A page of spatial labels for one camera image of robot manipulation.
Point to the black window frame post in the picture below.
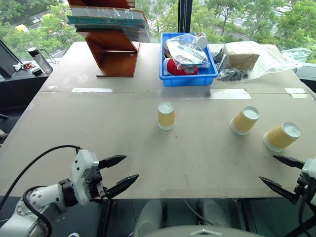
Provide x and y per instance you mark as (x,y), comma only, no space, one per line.
(184,14)

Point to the grey water bottle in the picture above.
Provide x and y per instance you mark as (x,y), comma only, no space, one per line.
(42,60)

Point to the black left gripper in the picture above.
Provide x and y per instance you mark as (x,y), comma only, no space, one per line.
(95,182)

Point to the silver robot torso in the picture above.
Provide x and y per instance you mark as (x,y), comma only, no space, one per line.
(202,232)

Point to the white capped bottle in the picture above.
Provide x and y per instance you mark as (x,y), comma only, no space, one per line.
(201,41)

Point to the clear tape strip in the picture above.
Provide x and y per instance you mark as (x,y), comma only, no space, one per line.
(296,92)

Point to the blue plastic bin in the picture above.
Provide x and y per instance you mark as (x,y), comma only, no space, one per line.
(187,79)

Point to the brown cardboard box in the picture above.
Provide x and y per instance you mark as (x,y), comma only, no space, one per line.
(243,58)

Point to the black slanted panel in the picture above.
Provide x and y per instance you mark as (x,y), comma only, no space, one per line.
(8,61)

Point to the brown wooden shelf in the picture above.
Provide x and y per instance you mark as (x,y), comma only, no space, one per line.
(116,59)

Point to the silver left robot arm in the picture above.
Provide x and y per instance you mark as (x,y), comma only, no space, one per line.
(37,197)

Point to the red round object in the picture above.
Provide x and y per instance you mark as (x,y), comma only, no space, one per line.
(172,67)

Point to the small black round object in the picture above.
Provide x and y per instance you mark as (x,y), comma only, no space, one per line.
(37,71)

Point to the teal flat board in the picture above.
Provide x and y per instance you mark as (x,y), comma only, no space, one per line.
(103,21)

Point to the black table leg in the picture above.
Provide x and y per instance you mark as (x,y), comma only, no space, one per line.
(105,217)

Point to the black bundled items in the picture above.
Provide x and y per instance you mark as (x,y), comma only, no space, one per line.
(232,76)

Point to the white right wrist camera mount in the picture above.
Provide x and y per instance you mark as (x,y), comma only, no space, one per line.
(311,168)

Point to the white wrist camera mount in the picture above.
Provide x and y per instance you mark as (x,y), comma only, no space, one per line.
(82,165)
(311,168)

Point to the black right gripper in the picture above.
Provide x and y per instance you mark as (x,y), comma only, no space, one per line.
(303,186)

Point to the large clear plastic bag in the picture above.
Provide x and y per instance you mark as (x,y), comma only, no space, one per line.
(271,59)

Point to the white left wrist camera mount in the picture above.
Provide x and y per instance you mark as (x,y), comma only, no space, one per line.
(82,165)

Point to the crumpled clear plastic bag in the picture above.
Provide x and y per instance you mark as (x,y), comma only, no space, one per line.
(296,54)

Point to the yellow ribbed paper cup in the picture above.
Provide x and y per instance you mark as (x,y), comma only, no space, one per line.
(243,122)
(279,138)
(167,118)

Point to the clear plastic bag with items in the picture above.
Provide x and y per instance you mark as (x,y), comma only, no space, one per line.
(187,53)

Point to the keys with red tag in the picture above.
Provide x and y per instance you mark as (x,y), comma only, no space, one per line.
(23,66)

